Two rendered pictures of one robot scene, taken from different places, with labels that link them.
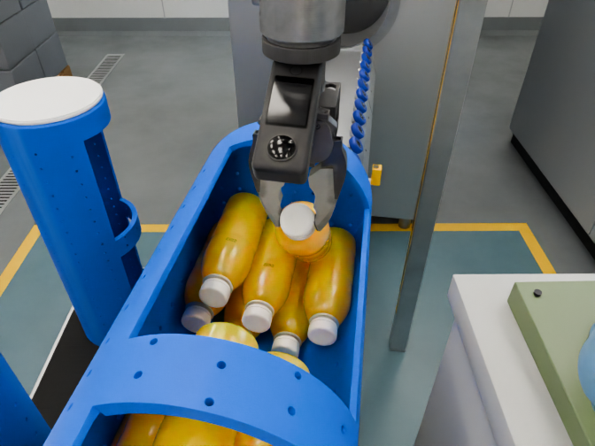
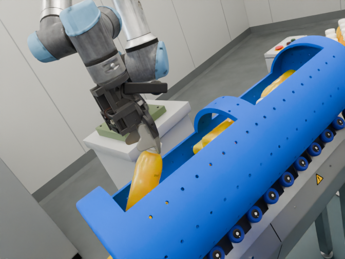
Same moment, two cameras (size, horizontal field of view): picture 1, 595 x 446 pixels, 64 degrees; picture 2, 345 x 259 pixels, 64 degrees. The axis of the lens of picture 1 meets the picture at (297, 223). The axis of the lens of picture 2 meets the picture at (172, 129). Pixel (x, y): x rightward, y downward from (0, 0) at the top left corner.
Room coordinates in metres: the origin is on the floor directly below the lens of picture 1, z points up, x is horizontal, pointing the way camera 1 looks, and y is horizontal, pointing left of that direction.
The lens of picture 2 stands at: (0.72, 0.53, 1.55)
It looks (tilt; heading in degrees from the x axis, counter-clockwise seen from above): 27 degrees down; 235
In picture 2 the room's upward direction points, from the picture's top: 24 degrees counter-clockwise
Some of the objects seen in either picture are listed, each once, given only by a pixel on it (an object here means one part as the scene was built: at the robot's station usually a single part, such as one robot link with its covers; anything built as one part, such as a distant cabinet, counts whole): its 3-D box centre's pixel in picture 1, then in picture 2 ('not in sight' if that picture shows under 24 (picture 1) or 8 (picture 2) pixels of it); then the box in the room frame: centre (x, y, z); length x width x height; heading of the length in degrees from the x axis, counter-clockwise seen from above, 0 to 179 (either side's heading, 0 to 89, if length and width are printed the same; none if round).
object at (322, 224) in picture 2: not in sight; (320, 215); (-0.22, 0.08, 0.31); 0.06 x 0.06 x 0.63; 81
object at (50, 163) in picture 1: (93, 229); not in sight; (1.16, 0.65, 0.59); 0.28 x 0.28 x 0.88
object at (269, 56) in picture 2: not in sight; (287, 54); (-0.52, -0.09, 1.05); 0.20 x 0.10 x 0.10; 171
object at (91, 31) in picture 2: not in sight; (89, 33); (0.43, -0.01, 1.52); 0.09 x 0.08 x 0.11; 40
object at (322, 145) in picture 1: (302, 96); (120, 103); (0.44, 0.00, 1.36); 0.09 x 0.08 x 0.12; 171
